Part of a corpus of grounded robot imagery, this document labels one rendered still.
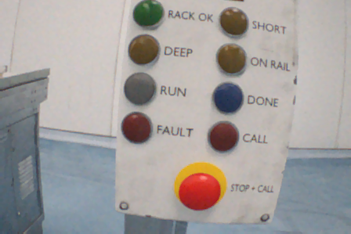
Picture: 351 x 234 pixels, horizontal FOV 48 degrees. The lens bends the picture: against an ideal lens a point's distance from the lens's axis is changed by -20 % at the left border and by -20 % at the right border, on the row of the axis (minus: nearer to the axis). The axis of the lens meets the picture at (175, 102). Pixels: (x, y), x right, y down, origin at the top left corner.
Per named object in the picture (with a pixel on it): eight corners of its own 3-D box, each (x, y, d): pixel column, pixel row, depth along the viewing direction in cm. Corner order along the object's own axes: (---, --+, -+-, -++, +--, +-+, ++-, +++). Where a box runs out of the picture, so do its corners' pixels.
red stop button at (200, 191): (217, 214, 42) (224, 177, 42) (175, 210, 43) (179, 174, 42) (218, 200, 47) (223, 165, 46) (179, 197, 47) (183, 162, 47)
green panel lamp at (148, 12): (161, 27, 43) (164, 0, 42) (131, 25, 43) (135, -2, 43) (161, 27, 44) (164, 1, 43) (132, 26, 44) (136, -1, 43)
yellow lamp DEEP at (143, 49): (156, 66, 43) (160, 36, 43) (126, 63, 44) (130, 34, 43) (157, 65, 44) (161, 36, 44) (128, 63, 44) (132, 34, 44)
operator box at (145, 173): (270, 225, 45) (298, -15, 42) (114, 212, 46) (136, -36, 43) (266, 208, 51) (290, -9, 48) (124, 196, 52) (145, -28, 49)
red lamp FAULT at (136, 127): (149, 145, 44) (152, 115, 44) (120, 141, 44) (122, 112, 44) (150, 143, 45) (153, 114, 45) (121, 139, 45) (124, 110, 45)
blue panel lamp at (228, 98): (241, 115, 43) (244, 84, 43) (211, 112, 43) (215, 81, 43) (240, 113, 44) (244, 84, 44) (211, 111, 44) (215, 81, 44)
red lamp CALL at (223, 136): (236, 153, 44) (240, 124, 43) (207, 151, 44) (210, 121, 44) (236, 151, 44) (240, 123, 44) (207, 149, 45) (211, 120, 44)
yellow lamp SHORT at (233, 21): (247, 37, 42) (248, 10, 42) (218, 33, 42) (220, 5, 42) (247, 37, 43) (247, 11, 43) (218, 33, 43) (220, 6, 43)
